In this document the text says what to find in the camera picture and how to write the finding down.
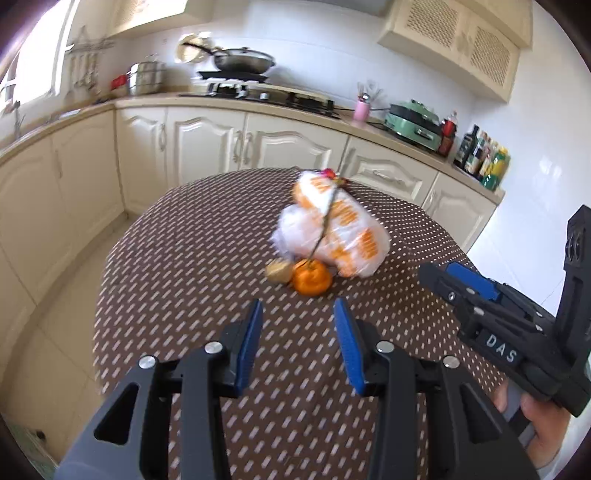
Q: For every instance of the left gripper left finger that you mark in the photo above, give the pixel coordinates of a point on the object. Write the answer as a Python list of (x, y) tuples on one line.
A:
[(128, 436)]

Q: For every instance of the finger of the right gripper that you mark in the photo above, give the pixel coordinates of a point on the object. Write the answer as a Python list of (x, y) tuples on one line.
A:
[(485, 287), (511, 303)]

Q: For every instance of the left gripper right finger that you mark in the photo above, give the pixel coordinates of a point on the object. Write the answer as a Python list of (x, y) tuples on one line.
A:
[(430, 414)]

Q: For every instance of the brown bread piece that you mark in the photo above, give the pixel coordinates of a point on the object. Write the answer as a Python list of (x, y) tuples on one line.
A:
[(279, 271)]

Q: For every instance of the colourful candy wrapper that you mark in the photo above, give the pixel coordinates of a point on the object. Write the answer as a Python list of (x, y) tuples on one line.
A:
[(335, 177)]

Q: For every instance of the kitchen window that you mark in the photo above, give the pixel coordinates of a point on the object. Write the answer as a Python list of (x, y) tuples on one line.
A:
[(36, 71)]

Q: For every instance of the person right hand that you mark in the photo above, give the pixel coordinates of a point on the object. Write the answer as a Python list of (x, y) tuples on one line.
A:
[(550, 424)]

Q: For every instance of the green yellow oil bottle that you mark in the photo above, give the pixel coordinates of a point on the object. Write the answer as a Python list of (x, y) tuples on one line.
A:
[(496, 169)]

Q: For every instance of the brown polka dot tablecloth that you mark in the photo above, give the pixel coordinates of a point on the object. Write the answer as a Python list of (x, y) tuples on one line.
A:
[(194, 261)]

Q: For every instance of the dark sauce bottle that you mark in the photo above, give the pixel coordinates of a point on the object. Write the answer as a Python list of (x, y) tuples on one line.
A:
[(466, 147)]

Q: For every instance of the thin wooden stick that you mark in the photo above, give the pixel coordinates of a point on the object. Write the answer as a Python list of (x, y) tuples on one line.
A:
[(325, 223)]

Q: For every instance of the white orange plastic bag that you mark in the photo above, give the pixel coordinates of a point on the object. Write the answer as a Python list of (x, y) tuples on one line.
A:
[(356, 244)]

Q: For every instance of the orange mandarin peel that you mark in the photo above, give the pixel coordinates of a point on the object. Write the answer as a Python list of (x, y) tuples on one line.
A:
[(311, 278)]

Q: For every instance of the green electric grill pot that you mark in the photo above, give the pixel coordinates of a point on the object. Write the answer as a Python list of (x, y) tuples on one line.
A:
[(413, 121)]

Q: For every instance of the pink utensil holder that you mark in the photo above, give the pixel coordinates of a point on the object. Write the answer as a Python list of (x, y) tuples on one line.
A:
[(362, 110)]

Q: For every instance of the cream upper cabinets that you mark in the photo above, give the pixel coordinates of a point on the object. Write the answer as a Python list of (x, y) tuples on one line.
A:
[(409, 47)]

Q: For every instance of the cream cabinets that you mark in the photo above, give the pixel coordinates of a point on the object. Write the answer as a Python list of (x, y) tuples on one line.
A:
[(66, 184), (409, 47)]

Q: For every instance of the cream lower cabinets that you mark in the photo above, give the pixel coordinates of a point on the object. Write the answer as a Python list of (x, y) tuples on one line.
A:
[(66, 184)]

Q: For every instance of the black gas stove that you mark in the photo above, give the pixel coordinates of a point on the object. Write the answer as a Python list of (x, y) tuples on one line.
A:
[(255, 88)]

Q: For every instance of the black wok with lid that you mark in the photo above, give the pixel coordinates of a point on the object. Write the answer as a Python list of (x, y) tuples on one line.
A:
[(242, 60)]

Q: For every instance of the steel sink faucet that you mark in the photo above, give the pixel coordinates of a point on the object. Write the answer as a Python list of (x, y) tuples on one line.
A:
[(18, 120)]

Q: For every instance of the steel steamer pot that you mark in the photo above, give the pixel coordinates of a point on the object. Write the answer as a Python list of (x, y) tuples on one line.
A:
[(146, 77)]

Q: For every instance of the red bowl on counter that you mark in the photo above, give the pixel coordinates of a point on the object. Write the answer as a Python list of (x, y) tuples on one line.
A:
[(118, 82)]

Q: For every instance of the hanging utensil rack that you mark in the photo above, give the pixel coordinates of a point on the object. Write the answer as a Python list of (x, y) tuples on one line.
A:
[(83, 54)]

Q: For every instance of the round wall strainer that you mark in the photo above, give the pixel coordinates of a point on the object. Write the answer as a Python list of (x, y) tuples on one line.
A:
[(192, 48)]

